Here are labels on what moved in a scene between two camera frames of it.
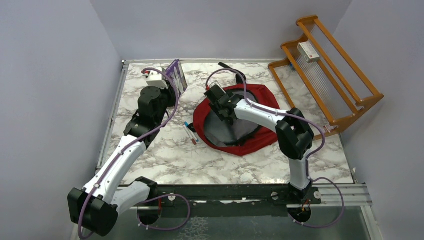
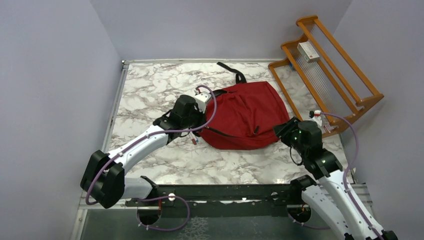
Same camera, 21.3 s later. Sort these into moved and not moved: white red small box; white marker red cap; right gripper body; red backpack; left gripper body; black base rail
Moved: left gripper body; right gripper body
Not moved: black base rail; white marker red cap; white red small box; red backpack
